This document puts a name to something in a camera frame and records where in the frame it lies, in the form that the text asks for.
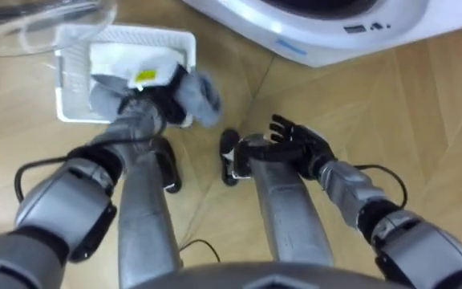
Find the robot body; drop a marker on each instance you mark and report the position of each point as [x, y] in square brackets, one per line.
[279, 277]

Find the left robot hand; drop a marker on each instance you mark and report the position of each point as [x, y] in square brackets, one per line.
[155, 74]

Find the white stacked washing machine tower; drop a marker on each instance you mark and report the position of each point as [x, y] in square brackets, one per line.
[335, 28]

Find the grey cloth garment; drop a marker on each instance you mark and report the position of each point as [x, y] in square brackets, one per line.
[199, 100]

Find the robot legs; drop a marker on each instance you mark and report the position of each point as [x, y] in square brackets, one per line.
[291, 216]

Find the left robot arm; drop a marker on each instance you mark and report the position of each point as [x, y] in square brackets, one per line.
[66, 200]

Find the white cloth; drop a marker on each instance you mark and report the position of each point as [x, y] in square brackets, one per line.
[126, 58]

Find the white plastic laundry basket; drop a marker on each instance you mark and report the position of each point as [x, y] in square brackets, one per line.
[72, 80]

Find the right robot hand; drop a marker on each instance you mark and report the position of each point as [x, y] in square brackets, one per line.
[307, 150]

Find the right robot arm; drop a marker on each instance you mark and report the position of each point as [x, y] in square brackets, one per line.
[415, 241]

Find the open round washing machine door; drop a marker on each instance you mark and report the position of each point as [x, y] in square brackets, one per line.
[54, 24]

